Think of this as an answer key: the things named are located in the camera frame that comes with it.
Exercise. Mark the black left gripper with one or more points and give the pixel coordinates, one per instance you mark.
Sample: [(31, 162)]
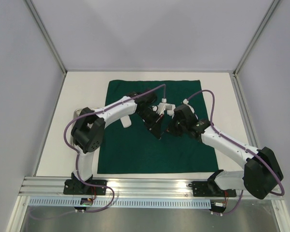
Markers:
[(155, 126)]

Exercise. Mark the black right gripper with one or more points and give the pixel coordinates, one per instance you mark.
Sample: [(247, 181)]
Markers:
[(175, 124)]

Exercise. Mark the white gauze pad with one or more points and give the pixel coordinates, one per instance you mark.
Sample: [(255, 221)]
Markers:
[(126, 121)]

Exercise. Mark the stainless steel instrument tray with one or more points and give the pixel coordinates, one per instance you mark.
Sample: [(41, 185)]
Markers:
[(75, 115)]

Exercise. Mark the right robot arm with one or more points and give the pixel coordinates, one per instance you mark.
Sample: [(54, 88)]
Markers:
[(260, 172)]

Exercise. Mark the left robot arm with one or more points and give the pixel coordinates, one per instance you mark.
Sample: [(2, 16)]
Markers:
[(88, 128)]

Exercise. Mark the dark green surgical drape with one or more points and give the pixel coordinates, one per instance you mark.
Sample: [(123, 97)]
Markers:
[(134, 150)]

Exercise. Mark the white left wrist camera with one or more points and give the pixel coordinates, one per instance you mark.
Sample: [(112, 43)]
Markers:
[(165, 108)]

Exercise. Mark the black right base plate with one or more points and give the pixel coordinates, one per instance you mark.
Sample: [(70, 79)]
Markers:
[(202, 188)]

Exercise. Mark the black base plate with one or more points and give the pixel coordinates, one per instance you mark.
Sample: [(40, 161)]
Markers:
[(202, 188), (76, 187)]

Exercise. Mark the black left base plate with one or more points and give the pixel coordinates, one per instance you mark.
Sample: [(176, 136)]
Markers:
[(76, 187)]

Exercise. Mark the aluminium front rail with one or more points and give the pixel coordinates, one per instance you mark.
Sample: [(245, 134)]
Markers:
[(123, 187)]

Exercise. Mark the slotted white cable duct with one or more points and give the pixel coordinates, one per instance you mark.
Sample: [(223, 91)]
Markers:
[(121, 202)]

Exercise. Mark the right aluminium frame post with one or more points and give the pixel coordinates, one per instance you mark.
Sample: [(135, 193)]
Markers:
[(256, 36)]

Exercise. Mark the aluminium frame post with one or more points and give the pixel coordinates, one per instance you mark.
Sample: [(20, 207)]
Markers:
[(41, 27), (256, 36)]

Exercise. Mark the left aluminium frame post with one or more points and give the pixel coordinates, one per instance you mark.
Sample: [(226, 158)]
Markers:
[(41, 27)]

